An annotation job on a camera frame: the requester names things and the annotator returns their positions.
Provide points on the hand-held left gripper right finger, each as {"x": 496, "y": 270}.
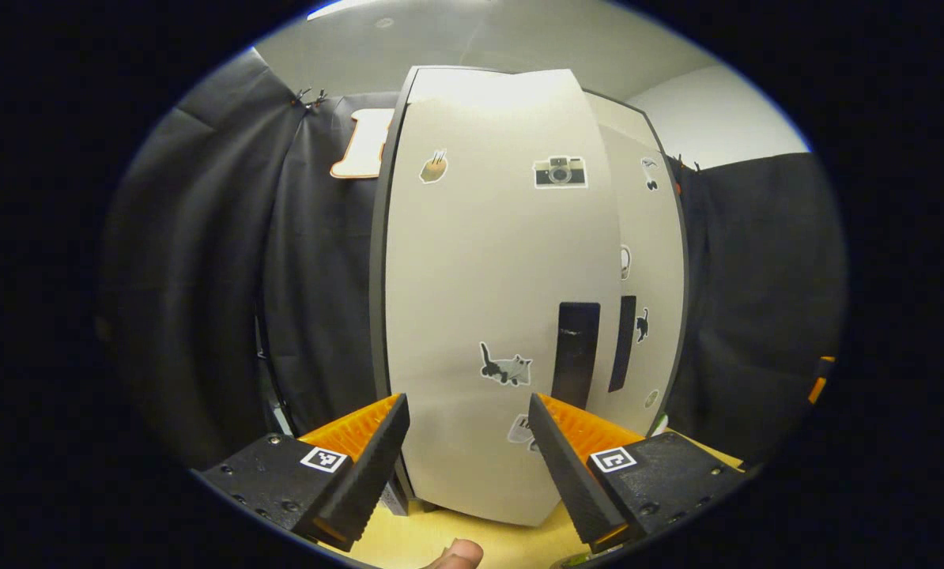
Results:
{"x": 567, "y": 474}

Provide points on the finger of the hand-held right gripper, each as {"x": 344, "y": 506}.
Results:
{"x": 820, "y": 387}

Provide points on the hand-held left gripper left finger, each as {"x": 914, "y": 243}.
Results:
{"x": 377, "y": 466}

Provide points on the white cabinet door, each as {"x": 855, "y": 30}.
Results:
{"x": 480, "y": 276}
{"x": 654, "y": 237}

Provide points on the white and grey cabinet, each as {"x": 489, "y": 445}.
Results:
{"x": 377, "y": 276}

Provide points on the pale blue book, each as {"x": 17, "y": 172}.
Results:
{"x": 394, "y": 498}

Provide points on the black metal stand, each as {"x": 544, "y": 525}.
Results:
{"x": 270, "y": 411}

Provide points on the black backdrop cloth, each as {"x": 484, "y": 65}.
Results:
{"x": 757, "y": 276}
{"x": 203, "y": 276}

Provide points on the ceiling light panel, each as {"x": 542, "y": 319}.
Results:
{"x": 345, "y": 6}

